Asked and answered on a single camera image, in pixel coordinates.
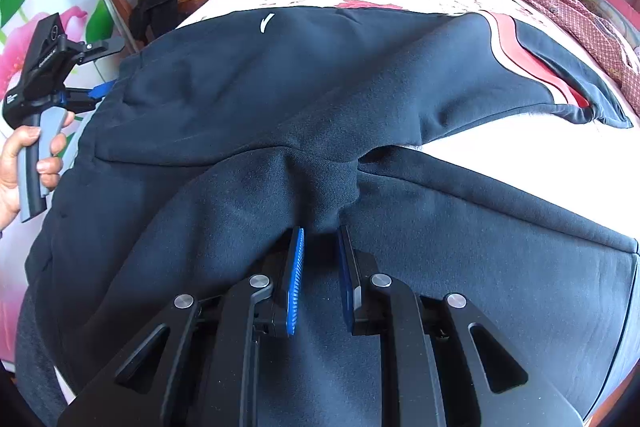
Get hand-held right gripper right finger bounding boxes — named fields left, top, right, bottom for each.
left=336, top=225, right=586, bottom=427

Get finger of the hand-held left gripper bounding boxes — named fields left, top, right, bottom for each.
left=75, top=38, right=126, bottom=68
left=57, top=79, right=121, bottom=115

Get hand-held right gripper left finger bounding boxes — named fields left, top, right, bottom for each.
left=57, top=227, right=306, bottom=427

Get dark navy pants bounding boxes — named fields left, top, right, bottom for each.
left=15, top=4, right=640, bottom=427

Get grey cloth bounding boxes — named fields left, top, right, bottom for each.
left=15, top=292, right=81, bottom=427

